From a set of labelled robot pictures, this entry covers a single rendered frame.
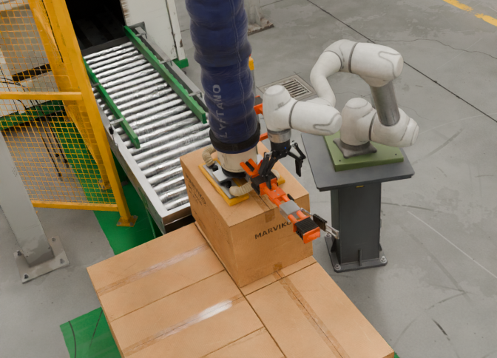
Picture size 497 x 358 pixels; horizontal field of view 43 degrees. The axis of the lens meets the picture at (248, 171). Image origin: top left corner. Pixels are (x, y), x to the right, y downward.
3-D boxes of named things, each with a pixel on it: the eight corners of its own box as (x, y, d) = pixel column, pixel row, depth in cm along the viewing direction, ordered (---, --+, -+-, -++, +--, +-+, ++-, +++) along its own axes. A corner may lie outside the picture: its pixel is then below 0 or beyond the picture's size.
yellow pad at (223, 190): (198, 168, 304) (197, 160, 301) (217, 160, 307) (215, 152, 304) (229, 206, 280) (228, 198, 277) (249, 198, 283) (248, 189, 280)
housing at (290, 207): (279, 213, 258) (277, 205, 255) (293, 206, 260) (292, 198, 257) (287, 223, 253) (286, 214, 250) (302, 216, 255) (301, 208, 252)
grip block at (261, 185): (250, 186, 274) (248, 175, 270) (269, 177, 277) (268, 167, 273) (259, 196, 268) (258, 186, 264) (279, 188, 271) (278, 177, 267)
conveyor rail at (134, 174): (64, 72, 513) (58, 52, 502) (70, 70, 515) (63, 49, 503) (166, 241, 346) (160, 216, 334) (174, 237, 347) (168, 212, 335)
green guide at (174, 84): (126, 35, 521) (123, 25, 515) (137, 31, 524) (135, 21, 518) (203, 124, 405) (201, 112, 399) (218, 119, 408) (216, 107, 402)
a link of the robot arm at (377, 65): (381, 120, 328) (423, 129, 318) (371, 146, 323) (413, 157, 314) (357, 32, 262) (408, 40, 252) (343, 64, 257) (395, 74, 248)
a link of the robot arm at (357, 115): (346, 126, 338) (347, 90, 325) (379, 134, 330) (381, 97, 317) (334, 141, 327) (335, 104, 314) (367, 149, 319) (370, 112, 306)
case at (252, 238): (191, 215, 339) (179, 156, 315) (257, 188, 351) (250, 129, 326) (239, 288, 296) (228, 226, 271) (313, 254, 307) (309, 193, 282)
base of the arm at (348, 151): (361, 130, 344) (361, 122, 341) (377, 152, 326) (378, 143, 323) (329, 137, 341) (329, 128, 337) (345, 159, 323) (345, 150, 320)
